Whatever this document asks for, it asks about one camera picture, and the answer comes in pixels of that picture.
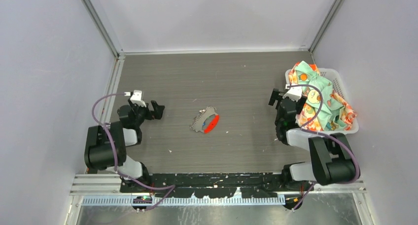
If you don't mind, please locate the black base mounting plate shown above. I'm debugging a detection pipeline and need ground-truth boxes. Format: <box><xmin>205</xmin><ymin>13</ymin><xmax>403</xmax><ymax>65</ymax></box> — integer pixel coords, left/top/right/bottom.
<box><xmin>120</xmin><ymin>173</ymin><xmax>314</xmax><ymax>200</ymax></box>

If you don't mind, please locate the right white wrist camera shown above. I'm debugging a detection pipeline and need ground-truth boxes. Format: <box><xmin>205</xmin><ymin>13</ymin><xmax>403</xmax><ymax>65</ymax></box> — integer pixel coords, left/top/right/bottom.
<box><xmin>283</xmin><ymin>84</ymin><xmax>303</xmax><ymax>102</ymax></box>

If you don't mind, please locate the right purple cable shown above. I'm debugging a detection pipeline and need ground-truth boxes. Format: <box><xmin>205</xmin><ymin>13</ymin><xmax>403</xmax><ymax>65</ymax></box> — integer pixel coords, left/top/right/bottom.
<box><xmin>285</xmin><ymin>83</ymin><xmax>361</xmax><ymax>212</ymax></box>

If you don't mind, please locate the white plastic basket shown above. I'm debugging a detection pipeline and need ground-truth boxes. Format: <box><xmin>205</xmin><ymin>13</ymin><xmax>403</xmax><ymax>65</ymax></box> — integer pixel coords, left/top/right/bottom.
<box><xmin>284</xmin><ymin>68</ymin><xmax>360</xmax><ymax>134</ymax></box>

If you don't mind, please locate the aluminium frame rail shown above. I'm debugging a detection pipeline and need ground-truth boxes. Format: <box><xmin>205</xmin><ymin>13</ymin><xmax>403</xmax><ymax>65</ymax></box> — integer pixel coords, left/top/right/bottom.
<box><xmin>70</xmin><ymin>172</ymin><xmax>366</xmax><ymax>208</ymax></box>

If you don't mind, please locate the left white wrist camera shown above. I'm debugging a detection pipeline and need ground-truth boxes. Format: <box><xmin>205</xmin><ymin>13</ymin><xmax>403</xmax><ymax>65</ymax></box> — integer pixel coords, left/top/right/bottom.
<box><xmin>129</xmin><ymin>90</ymin><xmax>147</xmax><ymax>108</ymax></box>

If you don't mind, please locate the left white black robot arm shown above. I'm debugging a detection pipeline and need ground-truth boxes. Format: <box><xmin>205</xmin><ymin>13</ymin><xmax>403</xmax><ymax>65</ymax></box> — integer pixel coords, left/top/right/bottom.
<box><xmin>84</xmin><ymin>101</ymin><xmax>165</xmax><ymax>192</ymax></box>

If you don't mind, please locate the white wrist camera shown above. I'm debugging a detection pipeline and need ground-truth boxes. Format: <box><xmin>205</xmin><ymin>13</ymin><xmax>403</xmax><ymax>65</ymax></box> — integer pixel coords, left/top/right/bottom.
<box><xmin>129</xmin><ymin>90</ymin><xmax>147</xmax><ymax>108</ymax></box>
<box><xmin>283</xmin><ymin>84</ymin><xmax>303</xmax><ymax>102</ymax></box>

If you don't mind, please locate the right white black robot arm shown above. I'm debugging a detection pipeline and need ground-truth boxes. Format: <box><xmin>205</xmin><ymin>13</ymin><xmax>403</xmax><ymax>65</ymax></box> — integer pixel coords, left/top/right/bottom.
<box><xmin>269</xmin><ymin>89</ymin><xmax>360</xmax><ymax>191</ymax></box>

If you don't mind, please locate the colourful patterned cloth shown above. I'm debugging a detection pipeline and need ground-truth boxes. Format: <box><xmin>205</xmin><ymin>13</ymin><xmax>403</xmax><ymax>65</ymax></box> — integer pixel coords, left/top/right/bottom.
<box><xmin>287</xmin><ymin>61</ymin><xmax>357</xmax><ymax>131</ymax></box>

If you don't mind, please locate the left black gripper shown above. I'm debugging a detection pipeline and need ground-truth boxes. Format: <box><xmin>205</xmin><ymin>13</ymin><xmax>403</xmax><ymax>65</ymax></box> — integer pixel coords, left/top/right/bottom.
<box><xmin>128</xmin><ymin>99</ymin><xmax>164</xmax><ymax>128</ymax></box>

